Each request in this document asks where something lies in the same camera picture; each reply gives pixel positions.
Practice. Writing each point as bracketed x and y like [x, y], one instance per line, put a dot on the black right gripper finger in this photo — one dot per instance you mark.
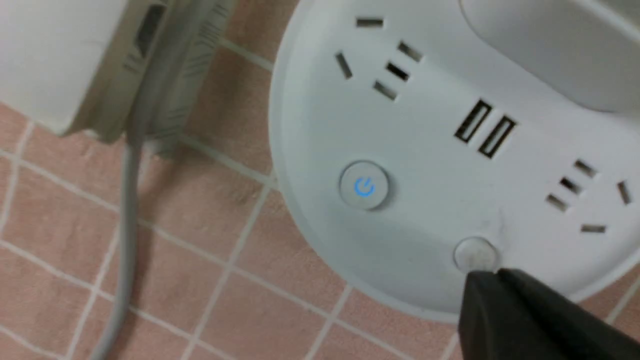
[510, 315]

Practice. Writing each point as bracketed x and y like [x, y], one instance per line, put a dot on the white round desk lamp base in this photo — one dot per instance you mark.
[512, 120]

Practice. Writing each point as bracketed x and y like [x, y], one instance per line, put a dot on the white round lamp button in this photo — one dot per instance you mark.
[476, 253]

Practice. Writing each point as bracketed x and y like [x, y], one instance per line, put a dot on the blue-lit round power button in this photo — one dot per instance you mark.
[364, 185]

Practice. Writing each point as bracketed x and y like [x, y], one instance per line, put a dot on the pink checked tablecloth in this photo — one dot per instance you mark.
[112, 252]

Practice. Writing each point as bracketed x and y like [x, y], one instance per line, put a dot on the white self-driving textbook top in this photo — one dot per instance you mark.
[56, 57]

